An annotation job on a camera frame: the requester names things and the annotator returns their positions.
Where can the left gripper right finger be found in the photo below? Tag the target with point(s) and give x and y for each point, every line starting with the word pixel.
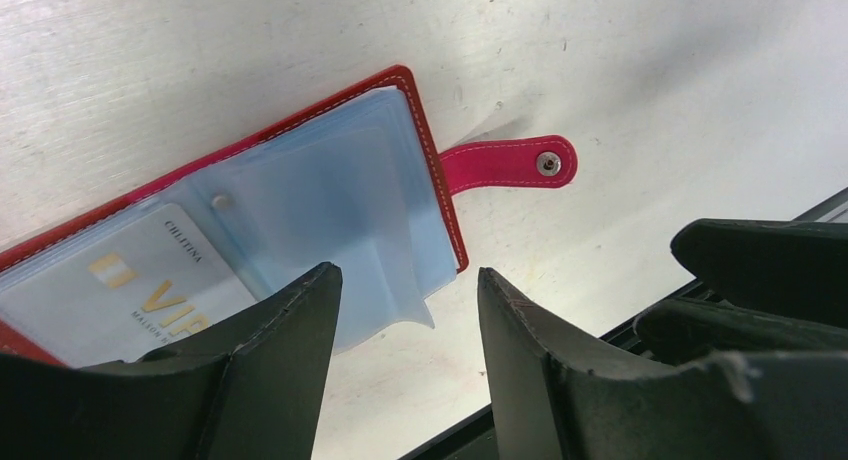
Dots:
pixel 558 392

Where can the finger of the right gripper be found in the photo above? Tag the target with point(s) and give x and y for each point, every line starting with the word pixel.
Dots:
pixel 791 269
pixel 680 331

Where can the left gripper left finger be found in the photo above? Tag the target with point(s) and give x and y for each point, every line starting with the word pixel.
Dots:
pixel 248 387

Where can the red leather card holder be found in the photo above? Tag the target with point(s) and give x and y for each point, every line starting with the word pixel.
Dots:
pixel 355 180

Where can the white VIP credit card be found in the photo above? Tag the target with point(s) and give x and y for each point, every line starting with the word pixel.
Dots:
pixel 124 292

